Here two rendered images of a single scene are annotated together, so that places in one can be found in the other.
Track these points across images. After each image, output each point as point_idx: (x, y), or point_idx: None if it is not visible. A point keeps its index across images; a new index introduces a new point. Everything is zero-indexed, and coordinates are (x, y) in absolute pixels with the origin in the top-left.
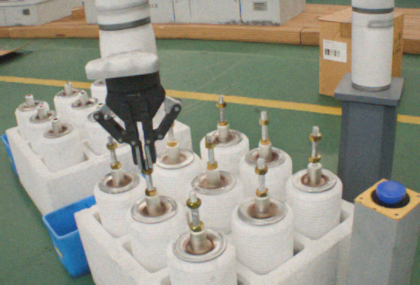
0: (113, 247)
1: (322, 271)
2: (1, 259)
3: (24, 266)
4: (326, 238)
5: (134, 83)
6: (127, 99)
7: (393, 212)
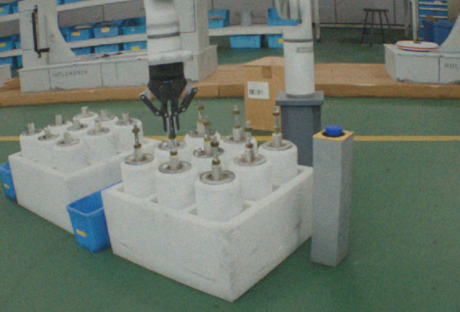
0: (144, 202)
1: (293, 204)
2: (29, 248)
3: (50, 250)
4: (292, 181)
5: (172, 71)
6: (163, 84)
7: (338, 138)
